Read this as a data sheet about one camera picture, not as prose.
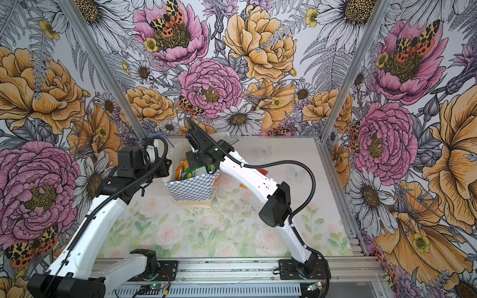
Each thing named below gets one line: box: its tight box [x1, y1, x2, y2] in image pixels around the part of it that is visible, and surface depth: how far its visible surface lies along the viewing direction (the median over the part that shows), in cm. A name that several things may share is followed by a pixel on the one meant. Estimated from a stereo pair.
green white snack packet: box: [181, 164, 216, 181], surface depth 87 cm
